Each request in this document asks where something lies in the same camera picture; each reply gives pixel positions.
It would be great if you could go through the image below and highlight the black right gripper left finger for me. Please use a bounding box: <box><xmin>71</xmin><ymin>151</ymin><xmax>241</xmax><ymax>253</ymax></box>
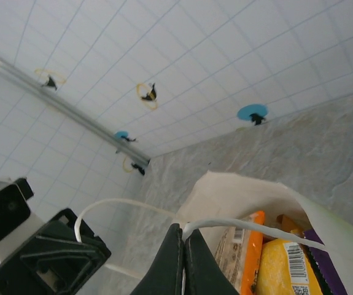
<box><xmin>130</xmin><ymin>223</ymin><xmax>185</xmax><ymax>295</ymax></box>

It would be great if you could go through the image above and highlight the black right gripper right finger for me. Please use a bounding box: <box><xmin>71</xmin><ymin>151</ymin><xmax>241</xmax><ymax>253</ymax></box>
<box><xmin>184</xmin><ymin>229</ymin><xmax>241</xmax><ymax>295</ymax></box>

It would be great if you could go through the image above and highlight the orange snack bag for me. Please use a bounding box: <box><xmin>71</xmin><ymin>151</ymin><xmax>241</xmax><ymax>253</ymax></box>
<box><xmin>214</xmin><ymin>210</ymin><xmax>266</xmax><ymax>295</ymax></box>

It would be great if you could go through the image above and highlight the yellow snack bag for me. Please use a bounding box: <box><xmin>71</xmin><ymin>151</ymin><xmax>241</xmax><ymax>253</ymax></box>
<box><xmin>251</xmin><ymin>214</ymin><xmax>324</xmax><ymax>295</ymax></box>

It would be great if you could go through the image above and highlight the white paper bag with handles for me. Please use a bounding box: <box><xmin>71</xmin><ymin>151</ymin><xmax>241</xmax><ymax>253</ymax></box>
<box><xmin>74</xmin><ymin>170</ymin><xmax>353</xmax><ymax>295</ymax></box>

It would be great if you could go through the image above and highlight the purple snack bag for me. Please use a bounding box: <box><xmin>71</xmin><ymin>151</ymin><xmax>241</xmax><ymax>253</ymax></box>
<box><xmin>303</xmin><ymin>229</ymin><xmax>353</xmax><ymax>295</ymax></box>

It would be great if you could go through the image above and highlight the black shark blue circle sticker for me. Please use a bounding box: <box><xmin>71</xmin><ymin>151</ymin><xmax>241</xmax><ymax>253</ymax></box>
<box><xmin>114</xmin><ymin>130</ymin><xmax>139</xmax><ymax>144</ymax></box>

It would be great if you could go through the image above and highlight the black penguin blue circle sticker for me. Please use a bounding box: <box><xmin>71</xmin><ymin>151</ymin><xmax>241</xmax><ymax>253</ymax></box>
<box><xmin>236</xmin><ymin>104</ymin><xmax>270</xmax><ymax>127</ymax></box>

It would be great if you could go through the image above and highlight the black animal yellow ring sticker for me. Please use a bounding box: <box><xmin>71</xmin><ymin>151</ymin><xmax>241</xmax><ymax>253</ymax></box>
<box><xmin>122</xmin><ymin>155</ymin><xmax>147</xmax><ymax>176</ymax></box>
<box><xmin>34</xmin><ymin>68</ymin><xmax>68</xmax><ymax>92</ymax></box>

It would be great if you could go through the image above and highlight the aluminium corner post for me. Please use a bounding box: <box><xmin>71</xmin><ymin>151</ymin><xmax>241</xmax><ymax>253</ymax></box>
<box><xmin>0</xmin><ymin>45</ymin><xmax>152</xmax><ymax>168</ymax></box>

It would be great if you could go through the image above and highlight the black seal yellow ring sticker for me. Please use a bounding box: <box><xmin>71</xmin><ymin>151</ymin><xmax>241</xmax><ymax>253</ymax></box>
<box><xmin>136</xmin><ymin>82</ymin><xmax>159</xmax><ymax>111</ymax></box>

